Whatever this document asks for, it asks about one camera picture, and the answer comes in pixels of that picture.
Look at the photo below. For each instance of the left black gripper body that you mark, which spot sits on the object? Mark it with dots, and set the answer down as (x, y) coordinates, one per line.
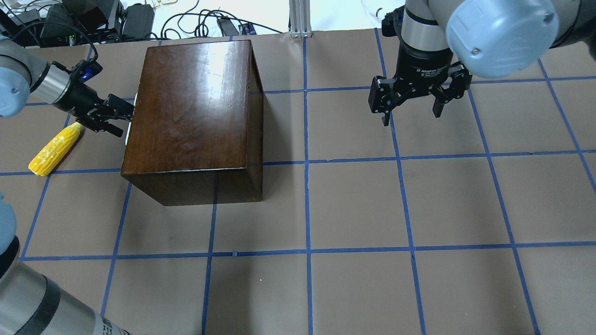
(78, 99)

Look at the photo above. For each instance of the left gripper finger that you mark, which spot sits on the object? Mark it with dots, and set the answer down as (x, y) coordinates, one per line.
(99, 125)
(119, 109)

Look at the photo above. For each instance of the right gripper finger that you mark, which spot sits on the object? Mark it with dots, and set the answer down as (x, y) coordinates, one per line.
(385, 95)
(460, 82)

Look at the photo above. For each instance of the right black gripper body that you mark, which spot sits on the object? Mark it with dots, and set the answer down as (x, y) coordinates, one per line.
(423, 65)

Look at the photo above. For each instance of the yellow corn cob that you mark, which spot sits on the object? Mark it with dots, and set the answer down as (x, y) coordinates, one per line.
(50, 156)

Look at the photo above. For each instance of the dark wooden drawer box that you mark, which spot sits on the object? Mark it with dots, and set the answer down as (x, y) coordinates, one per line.
(196, 135)

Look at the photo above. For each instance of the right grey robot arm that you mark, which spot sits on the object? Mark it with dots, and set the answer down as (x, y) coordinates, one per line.
(444, 43)

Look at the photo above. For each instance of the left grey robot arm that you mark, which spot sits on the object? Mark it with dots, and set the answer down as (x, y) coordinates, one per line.
(22, 73)

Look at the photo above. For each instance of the black electronics boxes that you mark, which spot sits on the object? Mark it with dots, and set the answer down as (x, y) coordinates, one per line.
(58, 23)

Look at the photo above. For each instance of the black power strip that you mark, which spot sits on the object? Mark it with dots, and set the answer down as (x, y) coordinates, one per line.
(227, 26)

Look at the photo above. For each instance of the aluminium frame post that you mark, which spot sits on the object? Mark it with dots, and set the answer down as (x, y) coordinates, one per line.
(300, 18)

